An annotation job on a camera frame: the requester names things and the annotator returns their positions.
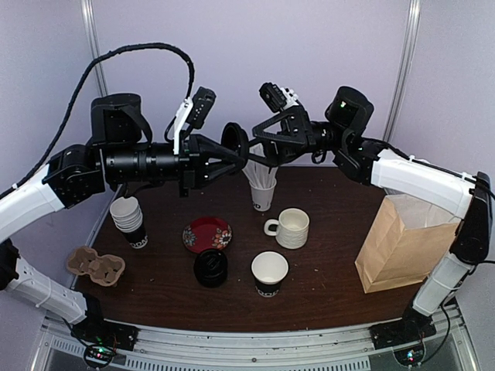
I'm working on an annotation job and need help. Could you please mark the left aluminium wall post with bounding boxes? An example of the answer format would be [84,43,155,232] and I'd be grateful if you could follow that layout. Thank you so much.
[80,0,108,97]

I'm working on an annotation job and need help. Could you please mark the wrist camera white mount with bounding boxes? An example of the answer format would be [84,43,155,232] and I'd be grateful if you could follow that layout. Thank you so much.
[173,87,217,155]
[259,82,301,113]

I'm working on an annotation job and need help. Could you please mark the stack of black lids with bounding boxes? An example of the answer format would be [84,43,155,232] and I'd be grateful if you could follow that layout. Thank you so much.
[193,249,228,288]

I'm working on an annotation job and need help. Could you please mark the cardboard cup carrier tray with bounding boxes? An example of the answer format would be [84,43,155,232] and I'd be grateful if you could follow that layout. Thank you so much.
[67,246,126,287]

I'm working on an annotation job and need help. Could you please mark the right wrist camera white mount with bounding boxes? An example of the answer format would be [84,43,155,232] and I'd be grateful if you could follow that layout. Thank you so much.
[259,82,301,113]

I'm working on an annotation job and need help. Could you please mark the paper cup holding straws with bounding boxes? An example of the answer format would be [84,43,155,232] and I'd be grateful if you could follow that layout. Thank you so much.
[250,179,277,212]

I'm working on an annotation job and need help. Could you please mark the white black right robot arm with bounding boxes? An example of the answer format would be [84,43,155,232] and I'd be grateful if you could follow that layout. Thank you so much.
[249,82,494,342]

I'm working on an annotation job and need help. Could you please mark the red floral plate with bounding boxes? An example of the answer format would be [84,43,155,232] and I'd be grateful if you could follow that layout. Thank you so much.
[182,216,233,254]

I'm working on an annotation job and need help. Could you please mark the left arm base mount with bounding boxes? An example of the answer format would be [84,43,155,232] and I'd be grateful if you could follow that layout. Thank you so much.
[67,312,138,369]

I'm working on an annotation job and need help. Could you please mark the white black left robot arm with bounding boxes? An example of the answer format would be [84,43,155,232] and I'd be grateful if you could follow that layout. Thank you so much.
[1,88,249,343]

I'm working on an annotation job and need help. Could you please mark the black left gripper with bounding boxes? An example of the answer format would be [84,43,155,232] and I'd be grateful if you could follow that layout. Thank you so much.
[103,130,245,197]

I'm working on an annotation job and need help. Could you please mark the right aluminium wall post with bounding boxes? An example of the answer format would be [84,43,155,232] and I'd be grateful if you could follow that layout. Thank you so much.
[383,0,422,141]

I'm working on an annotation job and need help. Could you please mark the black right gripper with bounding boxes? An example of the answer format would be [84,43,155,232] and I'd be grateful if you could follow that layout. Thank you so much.
[236,104,350,167]

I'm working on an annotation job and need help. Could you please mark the bundle of white wrapped straws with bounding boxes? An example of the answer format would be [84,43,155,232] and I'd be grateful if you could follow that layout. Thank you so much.
[243,160,278,189]

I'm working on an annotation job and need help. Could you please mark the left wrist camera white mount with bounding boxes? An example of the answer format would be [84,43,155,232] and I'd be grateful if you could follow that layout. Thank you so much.
[173,87,217,155]

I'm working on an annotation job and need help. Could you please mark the black white paper cup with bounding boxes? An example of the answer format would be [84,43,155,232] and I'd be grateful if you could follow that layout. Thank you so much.
[251,250,289,298]

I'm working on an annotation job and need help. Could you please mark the stack of paper cups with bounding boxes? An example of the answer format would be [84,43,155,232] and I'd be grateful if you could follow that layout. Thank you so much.
[110,196,149,249]

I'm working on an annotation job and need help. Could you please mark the aluminium wall post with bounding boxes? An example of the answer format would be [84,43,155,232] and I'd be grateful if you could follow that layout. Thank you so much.
[383,0,422,141]
[80,0,108,97]

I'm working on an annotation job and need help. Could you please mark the brown paper bag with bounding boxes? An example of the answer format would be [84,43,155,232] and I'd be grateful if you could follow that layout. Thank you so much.
[355,194,461,294]

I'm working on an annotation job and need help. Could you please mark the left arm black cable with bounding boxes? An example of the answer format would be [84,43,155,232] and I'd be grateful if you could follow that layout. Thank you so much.
[11,41,195,190]

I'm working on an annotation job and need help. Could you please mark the aluminium front rail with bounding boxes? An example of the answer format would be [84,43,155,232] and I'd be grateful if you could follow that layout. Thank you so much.
[27,304,480,370]

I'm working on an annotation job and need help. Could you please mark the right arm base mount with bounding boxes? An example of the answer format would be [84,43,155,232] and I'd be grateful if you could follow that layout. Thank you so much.
[369,305,436,368]

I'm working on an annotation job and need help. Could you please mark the cream ceramic mug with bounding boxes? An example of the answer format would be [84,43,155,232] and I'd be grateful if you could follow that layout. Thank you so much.
[264,208,310,250]

